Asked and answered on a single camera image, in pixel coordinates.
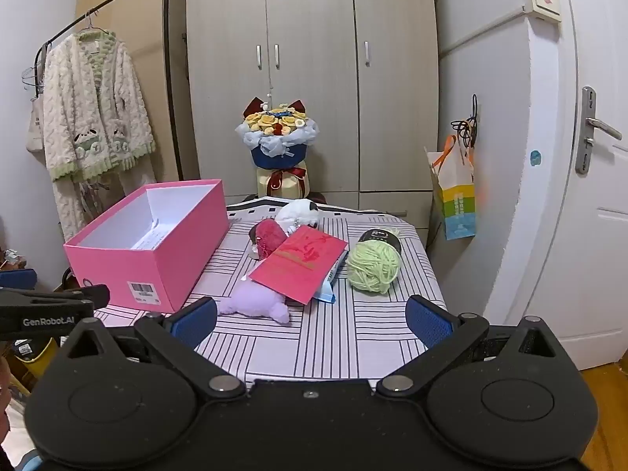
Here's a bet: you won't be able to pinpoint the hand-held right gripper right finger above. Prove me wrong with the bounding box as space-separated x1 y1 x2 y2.
377 295 565 398

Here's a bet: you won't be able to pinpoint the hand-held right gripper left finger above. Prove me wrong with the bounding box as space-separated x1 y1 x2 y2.
61 297 246 400

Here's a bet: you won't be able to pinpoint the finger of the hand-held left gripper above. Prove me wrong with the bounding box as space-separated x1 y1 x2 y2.
0 269 38 290
0 283 110 311

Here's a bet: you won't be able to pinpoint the purple plush toy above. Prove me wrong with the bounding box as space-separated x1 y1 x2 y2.
217 277 291 325

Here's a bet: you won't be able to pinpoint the pink cardboard box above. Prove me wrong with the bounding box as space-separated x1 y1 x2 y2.
63 179 231 315

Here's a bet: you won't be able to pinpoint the light green yarn ball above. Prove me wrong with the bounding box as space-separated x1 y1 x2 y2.
347 228 403 295

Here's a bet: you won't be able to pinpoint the blue white packet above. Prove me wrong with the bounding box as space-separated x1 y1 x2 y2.
314 255 347 304

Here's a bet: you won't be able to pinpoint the dark pink plush toy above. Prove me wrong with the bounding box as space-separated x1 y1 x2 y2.
248 219 290 262

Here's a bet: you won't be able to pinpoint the red envelope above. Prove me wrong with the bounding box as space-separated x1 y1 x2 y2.
248 227 350 303

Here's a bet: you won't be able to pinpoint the white cat plush toy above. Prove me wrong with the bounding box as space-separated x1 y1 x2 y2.
274 199 322 231

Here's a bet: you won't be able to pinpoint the yellow object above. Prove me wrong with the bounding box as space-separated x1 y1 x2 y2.
12 336 60 376

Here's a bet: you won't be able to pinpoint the cream fuzzy pants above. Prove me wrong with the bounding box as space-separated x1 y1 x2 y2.
53 157 158 241

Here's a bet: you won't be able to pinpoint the colourful paper gift bag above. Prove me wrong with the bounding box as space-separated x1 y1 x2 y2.
424 135 478 241

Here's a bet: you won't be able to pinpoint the cream tote bag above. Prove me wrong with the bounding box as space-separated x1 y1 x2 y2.
26 93 47 153

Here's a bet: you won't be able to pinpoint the cream gift box red ribbon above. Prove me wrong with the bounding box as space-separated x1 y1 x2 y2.
256 159 311 198

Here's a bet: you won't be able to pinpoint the cream fuzzy cardigan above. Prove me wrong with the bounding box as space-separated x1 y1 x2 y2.
42 29 158 182

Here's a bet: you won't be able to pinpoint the white door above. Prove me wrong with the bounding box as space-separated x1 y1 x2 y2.
559 0 628 371

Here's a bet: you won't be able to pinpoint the flower bouquet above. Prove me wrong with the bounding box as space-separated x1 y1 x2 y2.
234 98 319 172

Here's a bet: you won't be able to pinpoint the cardigan hanger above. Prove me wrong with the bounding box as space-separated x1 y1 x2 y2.
78 10 116 41

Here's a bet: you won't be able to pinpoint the black clothes rack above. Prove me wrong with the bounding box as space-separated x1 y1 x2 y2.
34 0 184 182

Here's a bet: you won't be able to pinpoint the beige wooden board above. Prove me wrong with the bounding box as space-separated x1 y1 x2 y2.
75 0 187 182

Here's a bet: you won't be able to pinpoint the beige wardrobe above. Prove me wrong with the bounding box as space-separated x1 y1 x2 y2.
185 0 440 243

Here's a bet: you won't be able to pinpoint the black cables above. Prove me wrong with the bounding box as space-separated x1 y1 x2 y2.
450 94 479 150

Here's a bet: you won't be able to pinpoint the wire hangers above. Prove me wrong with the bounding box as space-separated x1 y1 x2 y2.
22 42 52 94

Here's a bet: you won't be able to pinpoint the silver door handle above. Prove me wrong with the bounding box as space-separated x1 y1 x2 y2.
575 87 623 174

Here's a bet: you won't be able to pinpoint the wall switch panel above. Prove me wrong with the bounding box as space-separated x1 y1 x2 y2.
521 0 562 23

